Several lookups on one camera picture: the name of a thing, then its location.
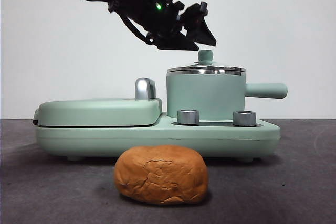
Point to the glass lid with green knob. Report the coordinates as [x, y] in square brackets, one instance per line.
[206, 56]

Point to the brown potato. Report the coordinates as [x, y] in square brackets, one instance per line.
[160, 174]

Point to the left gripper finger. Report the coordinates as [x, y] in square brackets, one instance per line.
[202, 28]
[181, 44]

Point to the mint green griddle cover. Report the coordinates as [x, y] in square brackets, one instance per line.
[97, 111]

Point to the silver control knob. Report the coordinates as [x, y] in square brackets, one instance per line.
[244, 118]
[187, 117]

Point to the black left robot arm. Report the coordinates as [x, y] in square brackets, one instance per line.
[136, 1]

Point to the mint green breakfast machine base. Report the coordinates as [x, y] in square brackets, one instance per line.
[105, 140]

